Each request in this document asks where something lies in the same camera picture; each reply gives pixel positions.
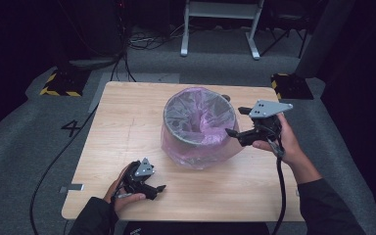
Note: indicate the black chair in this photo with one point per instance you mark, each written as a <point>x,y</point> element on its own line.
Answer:
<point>287,23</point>

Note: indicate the grey tape strip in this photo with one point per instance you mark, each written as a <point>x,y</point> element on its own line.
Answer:
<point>73,187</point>

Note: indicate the black yellow striped base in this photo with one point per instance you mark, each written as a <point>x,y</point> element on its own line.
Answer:
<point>63,83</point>
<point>292,86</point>

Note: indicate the pink plastic bag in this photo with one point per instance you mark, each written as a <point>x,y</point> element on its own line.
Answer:
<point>199,130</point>

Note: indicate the white metal table frame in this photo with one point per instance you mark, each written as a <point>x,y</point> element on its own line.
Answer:
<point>222,9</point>

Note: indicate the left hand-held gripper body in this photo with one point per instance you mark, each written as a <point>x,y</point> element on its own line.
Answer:
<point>142,169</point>

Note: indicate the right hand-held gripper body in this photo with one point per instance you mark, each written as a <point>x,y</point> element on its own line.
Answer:
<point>267,109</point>

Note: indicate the grey column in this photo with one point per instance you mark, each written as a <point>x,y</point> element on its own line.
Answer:
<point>323,36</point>

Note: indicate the person's left hand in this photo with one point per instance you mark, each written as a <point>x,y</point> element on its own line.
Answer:
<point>124,197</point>

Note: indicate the green trash bin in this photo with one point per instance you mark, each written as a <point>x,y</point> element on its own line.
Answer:
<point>173,132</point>

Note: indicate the person's right hand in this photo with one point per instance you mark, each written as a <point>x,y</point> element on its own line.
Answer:
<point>289,143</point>

